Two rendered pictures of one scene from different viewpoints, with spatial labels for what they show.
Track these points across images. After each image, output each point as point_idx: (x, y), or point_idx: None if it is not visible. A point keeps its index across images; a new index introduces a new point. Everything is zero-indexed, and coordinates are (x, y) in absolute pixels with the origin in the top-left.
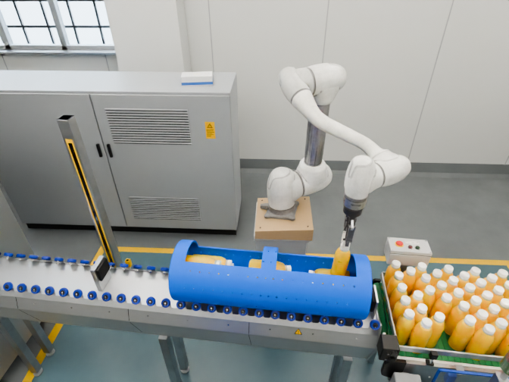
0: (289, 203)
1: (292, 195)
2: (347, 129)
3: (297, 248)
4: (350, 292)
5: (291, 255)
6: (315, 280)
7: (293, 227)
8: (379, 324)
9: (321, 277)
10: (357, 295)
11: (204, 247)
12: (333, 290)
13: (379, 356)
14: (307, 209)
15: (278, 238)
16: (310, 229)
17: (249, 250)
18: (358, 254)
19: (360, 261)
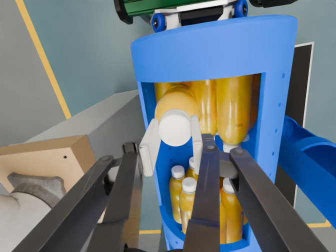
0: (29, 210)
1: (6, 222)
2: None
3: (98, 141)
4: (287, 82)
5: (158, 186)
6: (268, 171)
7: (79, 177)
8: (243, 1)
9: (263, 163)
10: (292, 60)
11: None
12: (281, 124)
13: (290, 3)
14: (19, 159)
15: None
16: (71, 153)
17: (166, 240)
18: (149, 62)
19: (202, 59)
